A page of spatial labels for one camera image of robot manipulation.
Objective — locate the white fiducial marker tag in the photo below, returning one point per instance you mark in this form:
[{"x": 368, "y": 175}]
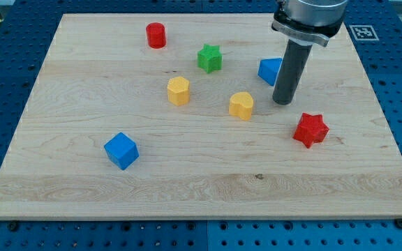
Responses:
[{"x": 363, "y": 32}]

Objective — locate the blue cube block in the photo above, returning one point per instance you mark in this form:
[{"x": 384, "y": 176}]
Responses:
[{"x": 122, "y": 151}]

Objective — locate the red star block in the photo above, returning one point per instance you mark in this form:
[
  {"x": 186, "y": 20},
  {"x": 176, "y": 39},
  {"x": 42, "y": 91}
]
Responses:
[{"x": 311, "y": 129}]

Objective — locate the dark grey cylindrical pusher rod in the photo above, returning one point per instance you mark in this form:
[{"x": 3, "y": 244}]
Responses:
[{"x": 290, "y": 72}]

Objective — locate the red cylinder block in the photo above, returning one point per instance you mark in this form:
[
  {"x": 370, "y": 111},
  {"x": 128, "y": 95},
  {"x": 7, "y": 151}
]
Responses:
[{"x": 156, "y": 36}]

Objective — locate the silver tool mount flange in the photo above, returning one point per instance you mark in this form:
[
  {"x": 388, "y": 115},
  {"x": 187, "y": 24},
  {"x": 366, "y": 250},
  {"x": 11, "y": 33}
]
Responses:
[{"x": 303, "y": 33}]

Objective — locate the yellow heart block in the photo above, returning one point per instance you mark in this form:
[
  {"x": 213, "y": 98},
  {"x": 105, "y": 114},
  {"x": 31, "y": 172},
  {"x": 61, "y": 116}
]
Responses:
[{"x": 241, "y": 105}]

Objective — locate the yellow hexagon block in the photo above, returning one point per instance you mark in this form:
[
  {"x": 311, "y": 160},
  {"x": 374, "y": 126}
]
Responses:
[{"x": 178, "y": 91}]

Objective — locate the light wooden board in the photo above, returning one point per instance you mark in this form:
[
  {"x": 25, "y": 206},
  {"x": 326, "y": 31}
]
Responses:
[{"x": 196, "y": 161}]

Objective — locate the green star block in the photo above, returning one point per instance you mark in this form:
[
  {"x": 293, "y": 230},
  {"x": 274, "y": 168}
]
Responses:
[{"x": 210, "y": 58}]

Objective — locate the blue triangle block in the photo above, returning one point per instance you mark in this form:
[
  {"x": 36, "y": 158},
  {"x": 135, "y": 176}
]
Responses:
[{"x": 268, "y": 70}]

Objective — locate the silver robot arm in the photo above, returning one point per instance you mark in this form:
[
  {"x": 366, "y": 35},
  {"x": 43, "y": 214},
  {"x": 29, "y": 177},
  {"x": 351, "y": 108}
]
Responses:
[{"x": 305, "y": 23}]

